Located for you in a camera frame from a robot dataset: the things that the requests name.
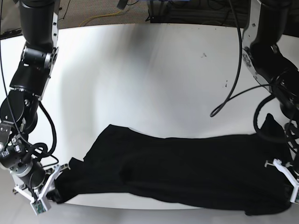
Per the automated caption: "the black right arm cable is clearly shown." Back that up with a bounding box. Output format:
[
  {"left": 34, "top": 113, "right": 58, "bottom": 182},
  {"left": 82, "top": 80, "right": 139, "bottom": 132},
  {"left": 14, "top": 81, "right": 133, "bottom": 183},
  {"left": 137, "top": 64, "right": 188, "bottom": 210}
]
[{"left": 21, "top": 101, "right": 59, "bottom": 168}]

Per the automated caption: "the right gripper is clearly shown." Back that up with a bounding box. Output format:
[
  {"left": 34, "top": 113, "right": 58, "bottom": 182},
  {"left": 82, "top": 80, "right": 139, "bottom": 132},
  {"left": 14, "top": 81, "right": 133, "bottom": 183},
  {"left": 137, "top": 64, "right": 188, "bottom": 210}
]
[{"left": 0, "top": 132, "right": 46, "bottom": 189}]

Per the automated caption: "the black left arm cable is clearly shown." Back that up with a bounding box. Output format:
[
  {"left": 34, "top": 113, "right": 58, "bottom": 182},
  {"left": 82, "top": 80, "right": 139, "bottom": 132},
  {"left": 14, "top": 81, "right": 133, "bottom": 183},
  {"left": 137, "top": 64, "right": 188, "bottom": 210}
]
[{"left": 209, "top": 0, "right": 276, "bottom": 118}]

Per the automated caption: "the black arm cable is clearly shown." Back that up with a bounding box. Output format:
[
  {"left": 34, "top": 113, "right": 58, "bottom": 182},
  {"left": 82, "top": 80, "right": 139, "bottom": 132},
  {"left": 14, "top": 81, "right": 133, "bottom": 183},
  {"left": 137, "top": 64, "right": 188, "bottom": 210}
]
[
  {"left": 21, "top": 101, "right": 59, "bottom": 168},
  {"left": 209, "top": 0, "right": 276, "bottom": 118}
]

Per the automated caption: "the black printed T-shirt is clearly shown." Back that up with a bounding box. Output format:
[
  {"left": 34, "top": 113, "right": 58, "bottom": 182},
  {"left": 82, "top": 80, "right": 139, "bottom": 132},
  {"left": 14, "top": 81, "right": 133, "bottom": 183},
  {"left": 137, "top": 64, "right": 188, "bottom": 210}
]
[{"left": 56, "top": 125, "right": 292, "bottom": 216}]

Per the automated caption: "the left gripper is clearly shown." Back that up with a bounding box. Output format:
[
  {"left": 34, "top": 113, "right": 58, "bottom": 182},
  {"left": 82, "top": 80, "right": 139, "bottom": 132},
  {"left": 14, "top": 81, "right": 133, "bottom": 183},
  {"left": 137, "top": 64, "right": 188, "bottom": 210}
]
[{"left": 285, "top": 121, "right": 299, "bottom": 179}]

